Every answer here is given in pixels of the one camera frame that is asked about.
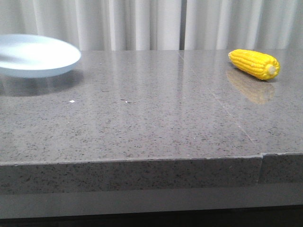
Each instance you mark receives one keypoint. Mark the yellow corn cob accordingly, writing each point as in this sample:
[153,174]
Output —
[260,65]

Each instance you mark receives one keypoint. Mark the light blue round plate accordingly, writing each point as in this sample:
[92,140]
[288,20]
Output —
[35,56]

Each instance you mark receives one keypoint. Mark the white pleated curtain right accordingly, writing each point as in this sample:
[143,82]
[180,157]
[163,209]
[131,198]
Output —
[241,24]

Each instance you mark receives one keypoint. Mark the white pleated curtain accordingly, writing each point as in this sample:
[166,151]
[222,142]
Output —
[93,25]
[241,24]

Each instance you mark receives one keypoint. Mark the white pleated curtain left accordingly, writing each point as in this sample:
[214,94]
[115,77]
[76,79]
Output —
[93,25]

